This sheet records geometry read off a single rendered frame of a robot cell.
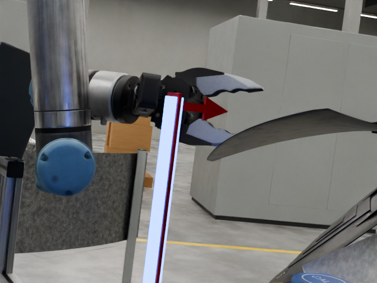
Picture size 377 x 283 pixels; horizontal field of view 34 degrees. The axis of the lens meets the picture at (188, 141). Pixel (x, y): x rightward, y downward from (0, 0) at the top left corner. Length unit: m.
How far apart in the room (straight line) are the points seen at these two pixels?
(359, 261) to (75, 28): 0.46
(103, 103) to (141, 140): 7.87
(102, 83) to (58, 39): 0.13
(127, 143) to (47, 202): 6.29
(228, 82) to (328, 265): 0.27
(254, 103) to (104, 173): 4.37
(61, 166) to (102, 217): 1.91
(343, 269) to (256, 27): 6.23
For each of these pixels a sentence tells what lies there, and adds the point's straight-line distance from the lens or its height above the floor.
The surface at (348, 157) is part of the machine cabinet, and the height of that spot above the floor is 0.85.
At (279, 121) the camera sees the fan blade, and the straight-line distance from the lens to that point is 0.62.
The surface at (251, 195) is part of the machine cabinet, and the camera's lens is 6.97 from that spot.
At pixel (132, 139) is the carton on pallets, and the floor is 0.65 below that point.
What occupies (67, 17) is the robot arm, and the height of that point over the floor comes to 1.28.
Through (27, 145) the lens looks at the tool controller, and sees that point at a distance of 1.16.
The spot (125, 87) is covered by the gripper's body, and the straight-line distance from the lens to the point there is 0.90.
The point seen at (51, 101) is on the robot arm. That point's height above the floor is 1.17.
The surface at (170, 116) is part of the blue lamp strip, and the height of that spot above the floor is 1.17.
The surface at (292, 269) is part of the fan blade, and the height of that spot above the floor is 0.96.
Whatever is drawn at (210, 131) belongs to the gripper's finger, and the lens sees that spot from 0.84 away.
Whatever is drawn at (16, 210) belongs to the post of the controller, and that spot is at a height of 0.97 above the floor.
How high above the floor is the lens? 1.18
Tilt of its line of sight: 3 degrees down
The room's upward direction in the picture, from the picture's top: 7 degrees clockwise
